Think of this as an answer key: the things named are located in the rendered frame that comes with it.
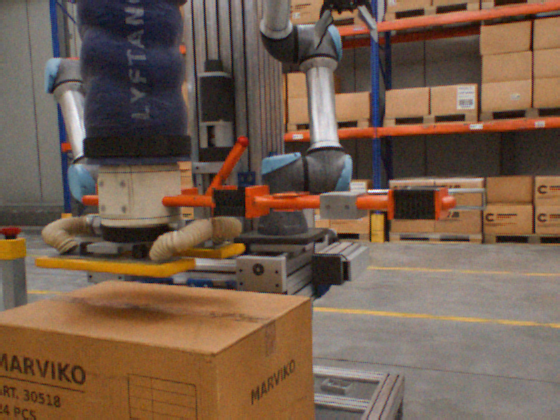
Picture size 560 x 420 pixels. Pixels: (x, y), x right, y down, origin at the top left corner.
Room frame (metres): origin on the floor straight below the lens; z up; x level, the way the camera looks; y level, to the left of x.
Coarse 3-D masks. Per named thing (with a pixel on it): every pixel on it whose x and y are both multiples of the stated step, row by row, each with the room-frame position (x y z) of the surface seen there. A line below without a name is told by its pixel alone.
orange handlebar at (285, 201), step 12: (192, 192) 1.48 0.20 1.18; (288, 192) 1.12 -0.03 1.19; (300, 192) 1.11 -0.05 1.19; (84, 204) 1.31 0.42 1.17; (96, 204) 1.28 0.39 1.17; (168, 204) 1.19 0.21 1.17; (180, 204) 1.18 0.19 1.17; (192, 204) 1.16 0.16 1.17; (204, 204) 1.15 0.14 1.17; (252, 204) 1.10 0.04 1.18; (264, 204) 1.09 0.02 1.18; (276, 204) 1.07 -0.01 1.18; (288, 204) 1.06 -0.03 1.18; (300, 204) 1.05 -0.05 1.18; (312, 204) 1.04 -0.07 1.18; (360, 204) 1.00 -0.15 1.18; (372, 204) 0.99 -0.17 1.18; (384, 204) 0.98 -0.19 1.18; (444, 204) 0.94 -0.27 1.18
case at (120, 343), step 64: (0, 320) 1.20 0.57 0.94; (64, 320) 1.18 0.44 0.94; (128, 320) 1.16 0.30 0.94; (192, 320) 1.14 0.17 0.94; (256, 320) 1.12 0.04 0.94; (0, 384) 1.19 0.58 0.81; (64, 384) 1.11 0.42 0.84; (128, 384) 1.03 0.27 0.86; (192, 384) 0.97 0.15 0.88; (256, 384) 1.06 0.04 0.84
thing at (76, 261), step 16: (48, 256) 1.22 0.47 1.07; (64, 256) 1.19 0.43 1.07; (80, 256) 1.18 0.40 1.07; (96, 256) 1.17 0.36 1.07; (112, 256) 1.17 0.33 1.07; (128, 256) 1.16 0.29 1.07; (144, 256) 1.14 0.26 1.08; (176, 256) 1.14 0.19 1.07; (96, 272) 1.14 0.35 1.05; (112, 272) 1.11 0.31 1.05; (128, 272) 1.09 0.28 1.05; (144, 272) 1.08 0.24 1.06; (160, 272) 1.06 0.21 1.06; (176, 272) 1.08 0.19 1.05
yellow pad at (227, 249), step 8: (192, 248) 1.27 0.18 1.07; (200, 248) 1.26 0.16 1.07; (208, 248) 1.25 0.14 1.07; (216, 248) 1.25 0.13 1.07; (224, 248) 1.25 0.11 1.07; (232, 248) 1.26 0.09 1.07; (240, 248) 1.29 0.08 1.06; (184, 256) 1.27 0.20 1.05; (192, 256) 1.26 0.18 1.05; (200, 256) 1.25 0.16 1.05; (208, 256) 1.24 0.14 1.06; (216, 256) 1.23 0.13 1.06; (224, 256) 1.23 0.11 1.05
